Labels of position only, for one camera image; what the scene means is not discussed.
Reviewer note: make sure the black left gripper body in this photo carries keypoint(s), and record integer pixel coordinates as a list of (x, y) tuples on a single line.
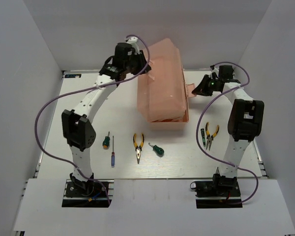
[(136, 63)]

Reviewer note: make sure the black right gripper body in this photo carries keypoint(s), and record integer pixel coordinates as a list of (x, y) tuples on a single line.
[(212, 85)]

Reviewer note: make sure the pink plastic toolbox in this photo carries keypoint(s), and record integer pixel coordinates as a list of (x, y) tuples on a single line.
[(162, 93)]

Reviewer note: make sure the black green precision screwdriver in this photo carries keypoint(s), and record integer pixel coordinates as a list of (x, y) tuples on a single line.
[(203, 136)]

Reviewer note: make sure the small yellow pliers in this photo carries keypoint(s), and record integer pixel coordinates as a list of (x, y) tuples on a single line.
[(210, 137)]

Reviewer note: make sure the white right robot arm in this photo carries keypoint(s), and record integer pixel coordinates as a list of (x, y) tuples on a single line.
[(245, 121)]

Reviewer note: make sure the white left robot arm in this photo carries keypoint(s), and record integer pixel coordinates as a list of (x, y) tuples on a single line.
[(77, 123)]

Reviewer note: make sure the large yellow needle-nose pliers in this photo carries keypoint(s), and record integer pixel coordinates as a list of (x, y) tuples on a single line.
[(138, 146)]

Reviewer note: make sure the green stubby screwdriver orange cap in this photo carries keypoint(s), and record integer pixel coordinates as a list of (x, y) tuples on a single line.
[(106, 141)]

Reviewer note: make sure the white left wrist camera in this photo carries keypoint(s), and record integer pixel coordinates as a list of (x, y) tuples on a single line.
[(133, 41)]

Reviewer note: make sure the blue handled thin screwdriver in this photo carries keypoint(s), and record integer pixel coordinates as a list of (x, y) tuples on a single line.
[(113, 154)]

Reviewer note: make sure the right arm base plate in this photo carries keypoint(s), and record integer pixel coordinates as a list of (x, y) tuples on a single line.
[(209, 197)]

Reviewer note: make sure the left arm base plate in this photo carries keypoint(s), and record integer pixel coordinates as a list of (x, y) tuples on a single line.
[(96, 197)]

